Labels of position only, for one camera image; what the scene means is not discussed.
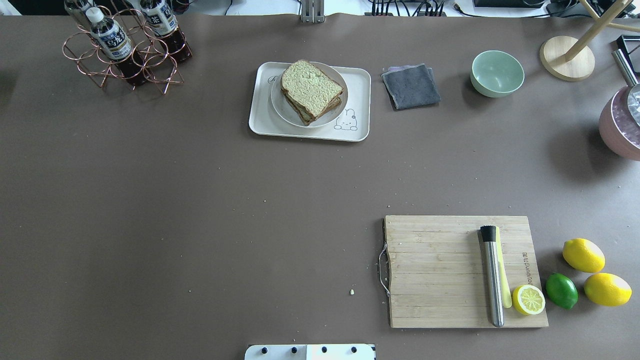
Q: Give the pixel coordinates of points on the yellow lemon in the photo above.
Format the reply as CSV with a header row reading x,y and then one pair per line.
x,y
583,255
607,289

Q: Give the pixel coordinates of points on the wooden cutting board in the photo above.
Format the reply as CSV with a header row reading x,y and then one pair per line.
x,y
435,268

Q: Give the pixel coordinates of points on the wooden cup stand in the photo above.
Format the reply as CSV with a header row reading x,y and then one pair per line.
x,y
570,59

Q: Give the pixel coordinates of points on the yellow plastic knife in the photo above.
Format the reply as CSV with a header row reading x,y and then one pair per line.
x,y
504,284

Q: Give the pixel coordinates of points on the yellow lemon lower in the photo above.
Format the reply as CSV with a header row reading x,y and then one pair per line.
x,y
583,255

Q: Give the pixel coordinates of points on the yellow lemon upper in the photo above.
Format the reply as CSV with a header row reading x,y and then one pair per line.
x,y
607,289

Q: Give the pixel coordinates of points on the tea bottle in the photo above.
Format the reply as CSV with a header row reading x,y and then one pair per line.
x,y
160,18
77,9
117,46

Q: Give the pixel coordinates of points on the cream rabbit tray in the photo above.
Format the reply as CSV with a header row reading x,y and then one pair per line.
x,y
353,124

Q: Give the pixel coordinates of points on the green lime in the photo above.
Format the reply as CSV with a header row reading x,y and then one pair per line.
x,y
561,290

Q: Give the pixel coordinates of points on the tea bottle lower left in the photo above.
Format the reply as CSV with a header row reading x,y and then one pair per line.
x,y
160,18

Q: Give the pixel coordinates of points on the tea bottle lower right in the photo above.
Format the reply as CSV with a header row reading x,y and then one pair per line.
x,y
77,9

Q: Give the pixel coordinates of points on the tea bottle upper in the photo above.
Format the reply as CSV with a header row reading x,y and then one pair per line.
x,y
117,46

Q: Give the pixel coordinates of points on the white round plate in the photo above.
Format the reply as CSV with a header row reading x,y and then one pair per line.
x,y
328,69

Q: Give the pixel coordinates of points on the metal ice scoop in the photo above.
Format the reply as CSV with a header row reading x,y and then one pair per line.
x,y
632,96

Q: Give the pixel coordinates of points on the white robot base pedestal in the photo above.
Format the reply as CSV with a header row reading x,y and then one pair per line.
x,y
331,351

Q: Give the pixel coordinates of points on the grey folded cloth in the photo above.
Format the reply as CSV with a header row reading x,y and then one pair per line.
x,y
410,86

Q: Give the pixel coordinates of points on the mint green bowl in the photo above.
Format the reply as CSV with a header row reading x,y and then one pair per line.
x,y
496,74

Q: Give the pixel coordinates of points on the pink bowl of ice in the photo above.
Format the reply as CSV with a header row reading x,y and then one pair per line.
x,y
617,127

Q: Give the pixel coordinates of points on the copper wire bottle rack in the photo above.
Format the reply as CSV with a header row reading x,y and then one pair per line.
x,y
142,43

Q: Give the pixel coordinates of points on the half cut lemon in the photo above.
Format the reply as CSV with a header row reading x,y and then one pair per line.
x,y
528,300

